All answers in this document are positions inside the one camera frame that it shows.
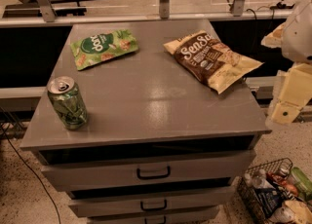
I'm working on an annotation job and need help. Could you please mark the grey drawer cabinet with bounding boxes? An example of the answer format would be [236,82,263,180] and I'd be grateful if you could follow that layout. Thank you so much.
[19,19,273,224]

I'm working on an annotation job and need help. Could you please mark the middle grey drawer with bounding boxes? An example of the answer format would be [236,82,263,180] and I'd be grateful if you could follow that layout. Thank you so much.
[69,186,235,217]

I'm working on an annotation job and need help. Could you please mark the clear plastic bottle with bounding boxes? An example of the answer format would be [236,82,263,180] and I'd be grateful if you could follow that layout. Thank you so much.
[243,168,274,189]

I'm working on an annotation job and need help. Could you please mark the green snack bag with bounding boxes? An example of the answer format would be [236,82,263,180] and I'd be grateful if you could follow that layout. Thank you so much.
[70,29,138,71]

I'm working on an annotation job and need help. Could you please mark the bottom grey drawer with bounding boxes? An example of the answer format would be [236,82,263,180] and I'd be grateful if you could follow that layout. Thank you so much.
[87,205,219,224]

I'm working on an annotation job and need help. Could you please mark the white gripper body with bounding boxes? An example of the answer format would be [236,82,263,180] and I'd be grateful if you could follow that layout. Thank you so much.
[281,0,312,63]

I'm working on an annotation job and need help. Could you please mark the grey drawer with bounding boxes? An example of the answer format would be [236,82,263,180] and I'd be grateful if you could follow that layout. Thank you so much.
[42,150,255,192]
[69,186,235,217]
[87,205,219,224]

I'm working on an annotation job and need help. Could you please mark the top grey drawer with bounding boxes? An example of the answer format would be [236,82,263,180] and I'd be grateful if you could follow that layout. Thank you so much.
[42,150,255,192]

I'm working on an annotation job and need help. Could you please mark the green soda can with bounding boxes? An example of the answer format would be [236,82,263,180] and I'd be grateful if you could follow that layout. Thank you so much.
[47,76,88,131]

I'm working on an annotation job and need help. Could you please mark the black floor cable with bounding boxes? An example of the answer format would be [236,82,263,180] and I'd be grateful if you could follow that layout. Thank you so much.
[0,127,62,224]

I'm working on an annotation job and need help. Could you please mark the green bottle in basket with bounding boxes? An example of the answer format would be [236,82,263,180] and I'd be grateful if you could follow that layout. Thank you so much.
[288,167,312,202]

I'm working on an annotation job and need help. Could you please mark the blue snack bag in basket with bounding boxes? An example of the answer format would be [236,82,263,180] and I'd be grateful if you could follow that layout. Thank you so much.
[254,188,283,218]

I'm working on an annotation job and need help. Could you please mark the red snack bag in basket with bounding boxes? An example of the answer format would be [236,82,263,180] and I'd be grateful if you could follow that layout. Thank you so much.
[266,172,298,196]

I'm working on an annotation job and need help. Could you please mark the brown and cream chip bag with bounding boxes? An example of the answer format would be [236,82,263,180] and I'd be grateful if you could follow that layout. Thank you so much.
[164,30,262,94]

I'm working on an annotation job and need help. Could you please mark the wire basket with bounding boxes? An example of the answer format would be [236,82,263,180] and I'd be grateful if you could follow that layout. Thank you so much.
[237,158,293,224]

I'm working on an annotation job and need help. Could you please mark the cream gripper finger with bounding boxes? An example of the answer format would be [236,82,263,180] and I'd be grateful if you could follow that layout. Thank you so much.
[271,63,312,124]
[261,23,285,49]

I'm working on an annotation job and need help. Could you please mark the cream bag in basket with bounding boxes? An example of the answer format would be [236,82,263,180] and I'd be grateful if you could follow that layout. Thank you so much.
[269,201,312,224]

